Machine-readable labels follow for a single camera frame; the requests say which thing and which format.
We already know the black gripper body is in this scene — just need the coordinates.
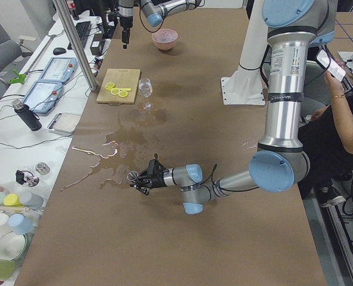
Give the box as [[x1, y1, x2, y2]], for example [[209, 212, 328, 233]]
[[145, 159, 173, 189], [118, 0, 133, 30]]

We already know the steel jigger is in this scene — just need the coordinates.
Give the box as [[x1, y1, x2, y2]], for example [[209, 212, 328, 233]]
[[127, 170, 139, 182]]

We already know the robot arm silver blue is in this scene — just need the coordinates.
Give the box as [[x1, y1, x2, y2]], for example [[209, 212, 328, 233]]
[[118, 0, 201, 49], [127, 1, 338, 215]]

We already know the pink bowl of ice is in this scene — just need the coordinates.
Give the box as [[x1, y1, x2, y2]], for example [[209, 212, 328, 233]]
[[152, 29, 179, 51]]

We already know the clear wine glass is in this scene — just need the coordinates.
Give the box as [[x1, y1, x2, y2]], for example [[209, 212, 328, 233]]
[[138, 78, 153, 111]]

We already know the black keyboard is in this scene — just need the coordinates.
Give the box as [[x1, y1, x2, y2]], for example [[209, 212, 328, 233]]
[[75, 21, 92, 48]]

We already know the bamboo cutting board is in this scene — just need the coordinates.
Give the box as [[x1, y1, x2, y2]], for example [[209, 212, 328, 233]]
[[96, 69, 141, 104]]

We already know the far lemon slice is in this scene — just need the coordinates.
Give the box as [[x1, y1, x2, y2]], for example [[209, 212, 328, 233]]
[[105, 82, 115, 90]]

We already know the black computer mouse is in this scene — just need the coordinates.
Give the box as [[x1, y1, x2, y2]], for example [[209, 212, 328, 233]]
[[52, 47, 67, 55]]

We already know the upper teach pendant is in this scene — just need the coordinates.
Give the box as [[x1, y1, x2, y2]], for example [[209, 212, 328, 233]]
[[39, 57, 78, 83]]

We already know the teach pendant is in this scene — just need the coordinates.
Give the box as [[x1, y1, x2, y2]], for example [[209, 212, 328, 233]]
[[23, 80, 63, 115], [39, 57, 78, 83]]

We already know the lower teach pendant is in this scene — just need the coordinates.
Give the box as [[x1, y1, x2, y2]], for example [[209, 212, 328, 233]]
[[23, 80, 63, 115]]

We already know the grey cup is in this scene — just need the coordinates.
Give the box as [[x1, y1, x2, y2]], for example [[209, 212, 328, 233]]
[[19, 191, 44, 210]]

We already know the green clamp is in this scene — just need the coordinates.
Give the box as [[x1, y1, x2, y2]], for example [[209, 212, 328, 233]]
[[9, 69, 27, 85]]

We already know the black water bottle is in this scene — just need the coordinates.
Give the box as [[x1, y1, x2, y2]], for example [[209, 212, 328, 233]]
[[12, 100, 42, 131]]

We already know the light blue cup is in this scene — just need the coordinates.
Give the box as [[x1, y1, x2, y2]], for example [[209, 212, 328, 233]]
[[8, 213, 33, 235]]

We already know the yellow cup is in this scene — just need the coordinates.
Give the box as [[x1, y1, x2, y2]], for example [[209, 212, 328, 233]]
[[3, 194, 22, 207]]

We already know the person in black shirt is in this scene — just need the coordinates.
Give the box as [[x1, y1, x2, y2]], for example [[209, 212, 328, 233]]
[[298, 71, 353, 207]]

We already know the smartphone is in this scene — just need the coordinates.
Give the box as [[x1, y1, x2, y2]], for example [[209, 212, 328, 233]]
[[315, 49, 346, 82]]

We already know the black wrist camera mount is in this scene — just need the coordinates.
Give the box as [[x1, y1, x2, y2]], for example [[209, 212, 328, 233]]
[[106, 12, 118, 27]]

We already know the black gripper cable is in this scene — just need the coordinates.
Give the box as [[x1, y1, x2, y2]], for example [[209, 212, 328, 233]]
[[199, 162, 260, 197]]

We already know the lemon slice near handle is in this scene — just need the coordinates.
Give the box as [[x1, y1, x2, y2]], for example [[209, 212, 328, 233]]
[[118, 91, 129, 98]]

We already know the aluminium frame post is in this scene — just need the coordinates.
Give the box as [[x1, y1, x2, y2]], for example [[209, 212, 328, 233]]
[[53, 0, 97, 91]]

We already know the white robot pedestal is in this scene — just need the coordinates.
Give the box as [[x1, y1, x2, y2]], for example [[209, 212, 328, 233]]
[[221, 0, 268, 105]]

